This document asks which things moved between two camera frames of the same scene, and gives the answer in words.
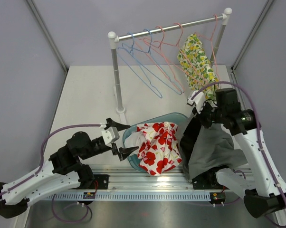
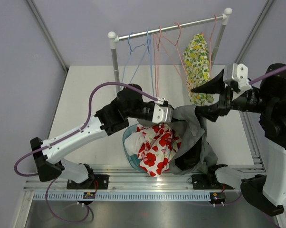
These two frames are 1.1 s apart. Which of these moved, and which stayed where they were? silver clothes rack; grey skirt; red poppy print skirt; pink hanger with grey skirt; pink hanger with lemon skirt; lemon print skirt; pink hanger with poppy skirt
Moved: pink hanger with poppy skirt; pink hanger with lemon skirt; pink hanger with grey skirt; grey skirt
Stayed: silver clothes rack; lemon print skirt; red poppy print skirt
